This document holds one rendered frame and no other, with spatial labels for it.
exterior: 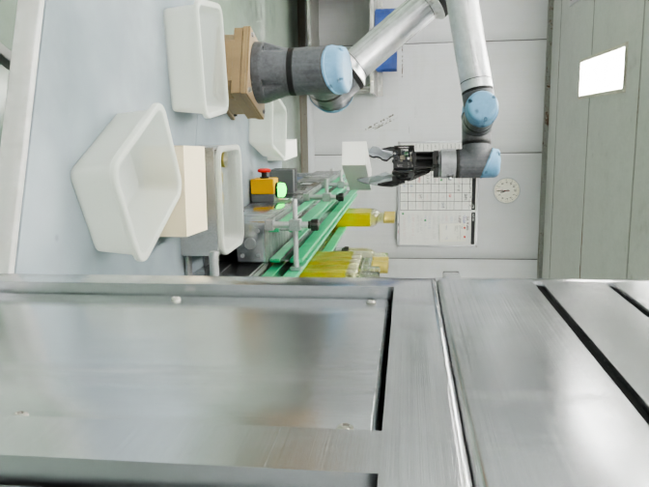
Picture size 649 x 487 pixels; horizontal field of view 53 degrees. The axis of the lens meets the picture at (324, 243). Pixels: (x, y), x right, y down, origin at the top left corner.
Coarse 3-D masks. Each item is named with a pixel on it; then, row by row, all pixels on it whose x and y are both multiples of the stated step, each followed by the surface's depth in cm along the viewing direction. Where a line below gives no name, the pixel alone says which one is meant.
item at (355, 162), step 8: (344, 144) 162; (352, 144) 162; (360, 144) 161; (344, 152) 162; (352, 152) 161; (360, 152) 161; (344, 160) 161; (352, 160) 161; (360, 160) 161; (368, 160) 170; (344, 168) 164; (352, 168) 164; (360, 168) 163; (368, 168) 170; (352, 176) 170; (360, 176) 170; (368, 176) 171; (352, 184) 178; (360, 184) 178
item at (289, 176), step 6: (276, 168) 222; (282, 168) 222; (288, 168) 221; (294, 168) 220; (270, 174) 217; (276, 174) 217; (282, 174) 216; (288, 174) 216; (294, 174) 218; (282, 180) 217; (288, 180) 217; (294, 180) 218; (288, 186) 217; (294, 186) 218; (288, 192) 217
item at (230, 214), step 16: (240, 160) 146; (224, 176) 146; (240, 176) 146; (224, 192) 147; (240, 192) 146; (224, 208) 147; (240, 208) 147; (224, 224) 148; (240, 224) 148; (224, 240) 144; (240, 240) 146
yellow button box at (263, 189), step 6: (252, 180) 190; (258, 180) 190; (264, 180) 190; (270, 180) 189; (276, 180) 194; (252, 186) 190; (258, 186) 190; (264, 186) 190; (270, 186) 190; (252, 192) 191; (258, 192) 190; (264, 192) 190; (270, 192) 190; (252, 198) 191; (258, 198) 191; (264, 198) 191; (270, 198) 190; (276, 198) 194
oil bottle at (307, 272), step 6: (306, 270) 159; (312, 270) 159; (318, 270) 159; (324, 270) 159; (330, 270) 159; (336, 270) 159; (342, 270) 158; (348, 270) 158; (300, 276) 156; (306, 276) 156; (312, 276) 156; (318, 276) 156; (324, 276) 156; (330, 276) 155; (336, 276) 155; (342, 276) 155; (348, 276) 155; (354, 276) 156
